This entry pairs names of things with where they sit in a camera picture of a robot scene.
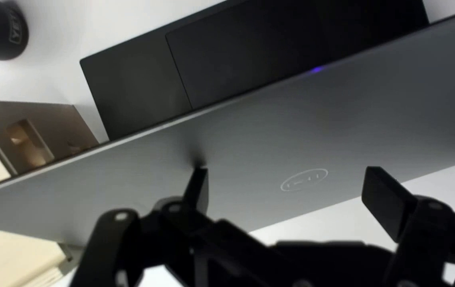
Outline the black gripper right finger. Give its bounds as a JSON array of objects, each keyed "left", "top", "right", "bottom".
[{"left": 361, "top": 164, "right": 455, "bottom": 287}]

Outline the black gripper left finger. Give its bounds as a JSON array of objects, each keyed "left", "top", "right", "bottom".
[{"left": 71, "top": 165, "right": 272, "bottom": 287}]

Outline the dark grey laptop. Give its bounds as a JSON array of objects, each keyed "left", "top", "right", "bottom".
[{"left": 0, "top": 0, "right": 455, "bottom": 250}]

